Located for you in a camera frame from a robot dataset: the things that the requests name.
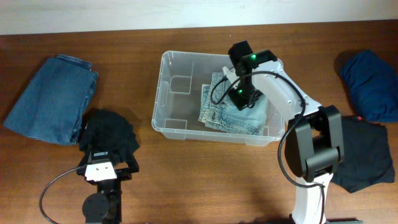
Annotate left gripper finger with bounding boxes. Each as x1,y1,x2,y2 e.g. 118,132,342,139
78,152,91,167
124,147,139,173

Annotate light blue jeans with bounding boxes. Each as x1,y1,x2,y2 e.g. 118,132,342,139
198,72,268,136

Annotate navy blue garment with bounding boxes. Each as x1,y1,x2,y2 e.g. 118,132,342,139
339,50,397,123

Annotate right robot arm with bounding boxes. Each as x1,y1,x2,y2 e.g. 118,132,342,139
226,41,345,224

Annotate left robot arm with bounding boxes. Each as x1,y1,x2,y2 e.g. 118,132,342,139
76,150,139,224

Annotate black crumpled garment left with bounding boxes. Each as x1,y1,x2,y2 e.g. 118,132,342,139
79,110,139,164

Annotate folded dark blue jeans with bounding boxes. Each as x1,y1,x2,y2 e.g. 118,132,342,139
4,54,98,146

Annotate clear plastic storage bin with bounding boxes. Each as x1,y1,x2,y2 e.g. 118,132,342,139
152,50,285,146

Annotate black folded shirt right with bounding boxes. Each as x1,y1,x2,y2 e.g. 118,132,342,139
331,117,396,194

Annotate right black cable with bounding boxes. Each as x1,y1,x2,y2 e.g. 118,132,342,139
210,70,326,224

